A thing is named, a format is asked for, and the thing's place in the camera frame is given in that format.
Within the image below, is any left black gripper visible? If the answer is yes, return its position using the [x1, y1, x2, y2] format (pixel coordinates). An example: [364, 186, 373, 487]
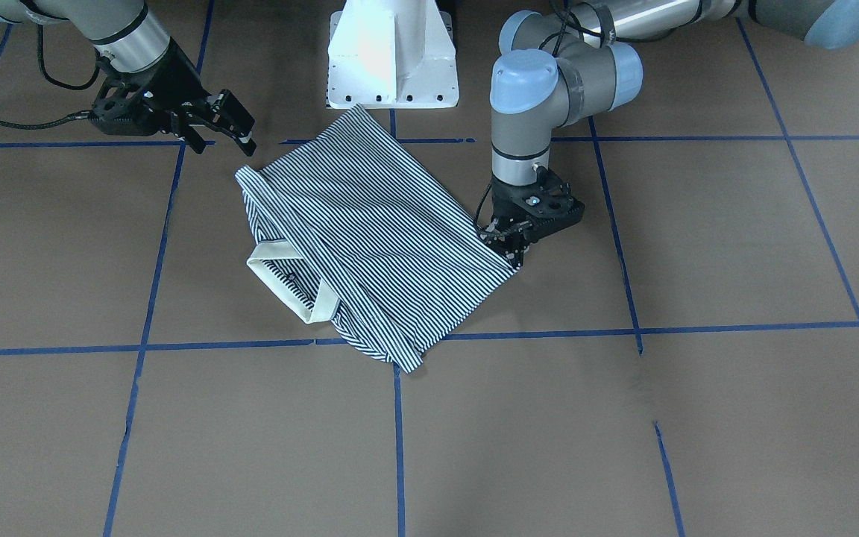
[477, 167, 585, 269]

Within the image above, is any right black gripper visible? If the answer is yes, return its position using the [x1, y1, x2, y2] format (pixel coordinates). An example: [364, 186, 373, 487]
[89, 40, 257, 157]

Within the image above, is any blue white striped polo shirt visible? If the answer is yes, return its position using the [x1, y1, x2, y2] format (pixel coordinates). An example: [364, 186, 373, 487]
[235, 107, 515, 373]

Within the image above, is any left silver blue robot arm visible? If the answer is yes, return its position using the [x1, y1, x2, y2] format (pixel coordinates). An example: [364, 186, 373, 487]
[479, 1, 859, 268]

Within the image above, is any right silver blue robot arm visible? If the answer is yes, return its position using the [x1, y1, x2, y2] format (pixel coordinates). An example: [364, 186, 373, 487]
[0, 1, 256, 156]

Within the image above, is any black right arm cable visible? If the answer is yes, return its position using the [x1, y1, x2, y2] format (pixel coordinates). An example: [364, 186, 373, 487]
[0, 22, 102, 131]

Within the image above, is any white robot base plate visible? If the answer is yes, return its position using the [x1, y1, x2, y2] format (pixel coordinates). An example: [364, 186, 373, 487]
[325, 1, 460, 109]

